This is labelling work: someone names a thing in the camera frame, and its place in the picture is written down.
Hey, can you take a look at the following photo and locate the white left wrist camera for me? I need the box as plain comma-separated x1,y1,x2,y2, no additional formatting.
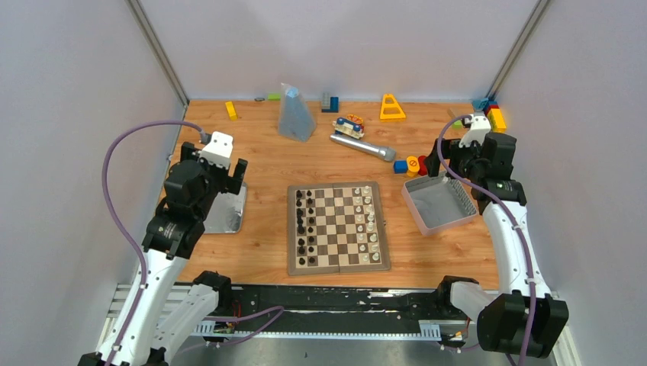
199,131,233,169

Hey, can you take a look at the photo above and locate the blue grey brick stack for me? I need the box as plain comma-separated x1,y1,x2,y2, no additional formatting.
320,92,340,113

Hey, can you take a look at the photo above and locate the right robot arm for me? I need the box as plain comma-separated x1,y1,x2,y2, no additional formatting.
425,133,569,361

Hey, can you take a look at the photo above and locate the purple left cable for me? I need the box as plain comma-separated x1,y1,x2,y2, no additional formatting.
101,120,285,366

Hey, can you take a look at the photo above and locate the blue duplo brick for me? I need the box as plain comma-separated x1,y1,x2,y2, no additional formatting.
393,160,408,174

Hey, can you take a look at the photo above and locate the yellow curved block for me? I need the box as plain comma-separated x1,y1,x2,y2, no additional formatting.
224,101,239,120

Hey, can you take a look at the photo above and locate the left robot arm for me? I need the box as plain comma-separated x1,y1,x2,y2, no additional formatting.
79,137,247,365

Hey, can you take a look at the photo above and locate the red rounded block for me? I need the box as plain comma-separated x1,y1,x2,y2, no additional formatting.
417,156,428,176

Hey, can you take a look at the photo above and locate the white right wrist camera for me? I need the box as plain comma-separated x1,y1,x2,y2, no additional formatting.
459,111,491,148

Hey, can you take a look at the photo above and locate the yellow no-entry sign block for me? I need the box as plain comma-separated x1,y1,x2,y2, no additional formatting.
406,156,420,177

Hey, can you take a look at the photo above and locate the colourful brick stack right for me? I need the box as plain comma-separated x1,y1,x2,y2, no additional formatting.
483,101,507,133

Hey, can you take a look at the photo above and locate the white blue toy car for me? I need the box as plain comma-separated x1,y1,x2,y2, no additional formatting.
332,114,365,140

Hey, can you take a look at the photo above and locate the yellow triangle toy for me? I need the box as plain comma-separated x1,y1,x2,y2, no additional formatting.
379,94,407,121

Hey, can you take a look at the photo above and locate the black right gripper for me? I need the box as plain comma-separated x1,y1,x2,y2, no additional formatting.
423,136,484,181

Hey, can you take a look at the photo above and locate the wooden chess board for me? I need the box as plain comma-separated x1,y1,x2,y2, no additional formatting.
287,181,391,276

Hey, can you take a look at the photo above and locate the purple cable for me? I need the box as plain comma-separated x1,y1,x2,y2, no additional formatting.
436,114,538,366
101,120,285,366

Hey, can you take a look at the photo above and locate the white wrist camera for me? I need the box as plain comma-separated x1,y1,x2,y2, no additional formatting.
459,111,491,148
199,131,233,169

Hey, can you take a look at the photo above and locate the silver toy microphone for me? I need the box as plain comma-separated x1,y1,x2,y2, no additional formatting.
330,133,396,162

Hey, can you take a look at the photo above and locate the blue bubble-wrapped cone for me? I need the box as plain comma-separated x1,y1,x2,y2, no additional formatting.
278,83,317,143

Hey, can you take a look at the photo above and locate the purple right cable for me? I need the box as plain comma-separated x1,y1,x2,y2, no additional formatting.
436,114,538,366

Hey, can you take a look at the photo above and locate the silver metal tin lid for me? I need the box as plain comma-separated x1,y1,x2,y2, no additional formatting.
204,182,247,234

